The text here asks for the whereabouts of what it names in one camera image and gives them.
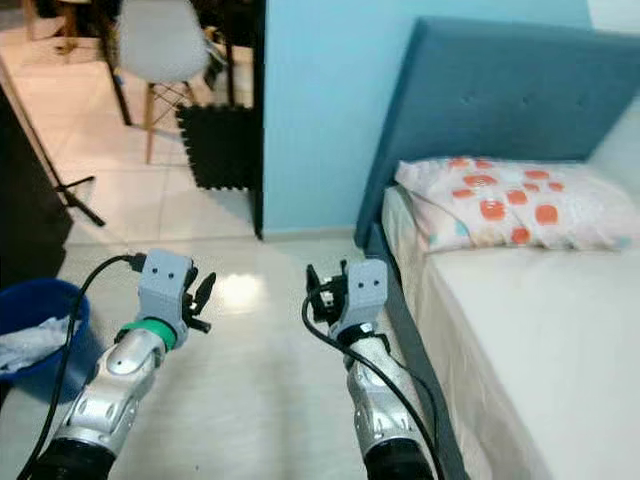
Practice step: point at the black wardrobe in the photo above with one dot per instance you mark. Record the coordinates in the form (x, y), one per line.
(25, 220)

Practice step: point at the white tissue paper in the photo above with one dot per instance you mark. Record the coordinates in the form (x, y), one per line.
(30, 345)

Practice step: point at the black foam floor mat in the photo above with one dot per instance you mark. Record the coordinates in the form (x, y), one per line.
(215, 150)

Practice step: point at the white chair wooden legs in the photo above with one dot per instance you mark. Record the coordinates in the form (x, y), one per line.
(160, 45)
(65, 22)

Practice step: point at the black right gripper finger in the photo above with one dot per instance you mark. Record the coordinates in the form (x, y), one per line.
(314, 283)
(341, 272)

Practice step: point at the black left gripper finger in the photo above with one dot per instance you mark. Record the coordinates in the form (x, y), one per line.
(205, 290)

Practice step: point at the orange spotted white pillow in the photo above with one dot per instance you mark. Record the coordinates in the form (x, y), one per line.
(510, 210)

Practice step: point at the blue plastic bucket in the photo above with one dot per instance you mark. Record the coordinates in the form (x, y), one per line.
(40, 385)

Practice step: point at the black door frame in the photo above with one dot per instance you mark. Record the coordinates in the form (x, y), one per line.
(258, 150)

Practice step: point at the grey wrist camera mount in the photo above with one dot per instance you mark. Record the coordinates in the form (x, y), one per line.
(368, 292)
(165, 285)

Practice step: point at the black tripod leg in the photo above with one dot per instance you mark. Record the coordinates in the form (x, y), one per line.
(85, 208)

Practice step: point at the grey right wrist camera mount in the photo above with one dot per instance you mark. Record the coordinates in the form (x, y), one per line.
(368, 292)

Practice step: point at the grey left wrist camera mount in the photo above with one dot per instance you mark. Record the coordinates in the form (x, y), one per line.
(165, 285)

